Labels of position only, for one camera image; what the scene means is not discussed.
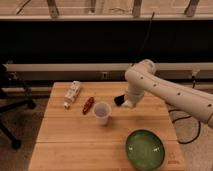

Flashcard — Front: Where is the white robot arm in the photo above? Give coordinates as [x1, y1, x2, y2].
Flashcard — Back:
[123, 59, 213, 129]

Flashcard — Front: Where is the translucent white cup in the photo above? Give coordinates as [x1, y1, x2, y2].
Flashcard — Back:
[93, 102, 111, 126]

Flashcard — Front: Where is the black cable on floor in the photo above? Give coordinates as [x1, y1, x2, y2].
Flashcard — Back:
[168, 75, 203, 145]

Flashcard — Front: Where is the red brown oblong object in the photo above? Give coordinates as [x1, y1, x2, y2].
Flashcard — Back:
[83, 97, 94, 115]

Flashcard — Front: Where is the black hanging cable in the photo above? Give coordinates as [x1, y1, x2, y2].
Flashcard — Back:
[131, 11, 156, 68]

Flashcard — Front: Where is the black smartphone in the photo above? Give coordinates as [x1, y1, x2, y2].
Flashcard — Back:
[114, 95, 125, 106]

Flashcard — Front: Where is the wooden table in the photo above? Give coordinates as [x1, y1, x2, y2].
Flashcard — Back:
[29, 82, 185, 171]

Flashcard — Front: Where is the black office chair base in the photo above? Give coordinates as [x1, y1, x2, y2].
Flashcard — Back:
[0, 64, 36, 150]

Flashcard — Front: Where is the white rectangular sponge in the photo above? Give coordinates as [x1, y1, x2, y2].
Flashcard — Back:
[122, 100, 133, 108]

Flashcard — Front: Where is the green ceramic plate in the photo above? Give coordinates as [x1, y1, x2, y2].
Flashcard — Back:
[125, 130, 165, 171]

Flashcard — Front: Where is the white tube bottle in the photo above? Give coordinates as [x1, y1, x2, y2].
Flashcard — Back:
[63, 81, 81, 109]

